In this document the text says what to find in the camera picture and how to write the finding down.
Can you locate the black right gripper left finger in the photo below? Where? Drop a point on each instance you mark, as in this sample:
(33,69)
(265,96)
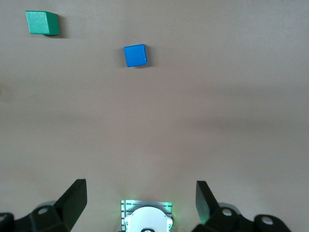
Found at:
(70,205)

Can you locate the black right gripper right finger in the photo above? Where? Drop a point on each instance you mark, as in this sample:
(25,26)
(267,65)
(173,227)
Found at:
(205,205)

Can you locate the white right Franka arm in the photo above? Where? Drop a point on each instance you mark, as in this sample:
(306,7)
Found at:
(149,217)

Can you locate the blue wooden block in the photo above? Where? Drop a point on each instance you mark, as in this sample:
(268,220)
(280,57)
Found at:
(134,56)

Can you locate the green wooden block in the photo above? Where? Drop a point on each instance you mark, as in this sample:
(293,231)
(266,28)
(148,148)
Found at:
(37,22)

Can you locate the aluminium right arm base plate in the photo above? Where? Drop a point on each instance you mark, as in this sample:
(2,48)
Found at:
(128,205)

